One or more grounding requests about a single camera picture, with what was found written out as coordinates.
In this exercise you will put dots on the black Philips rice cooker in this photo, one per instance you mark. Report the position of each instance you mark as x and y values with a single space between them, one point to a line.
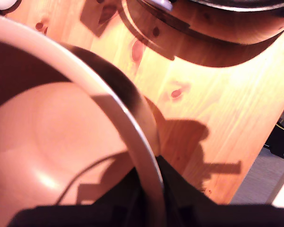
227 21

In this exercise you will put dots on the black floor equipment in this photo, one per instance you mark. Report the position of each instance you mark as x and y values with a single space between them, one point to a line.
282 139

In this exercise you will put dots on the white round object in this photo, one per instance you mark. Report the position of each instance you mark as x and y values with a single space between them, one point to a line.
2 3

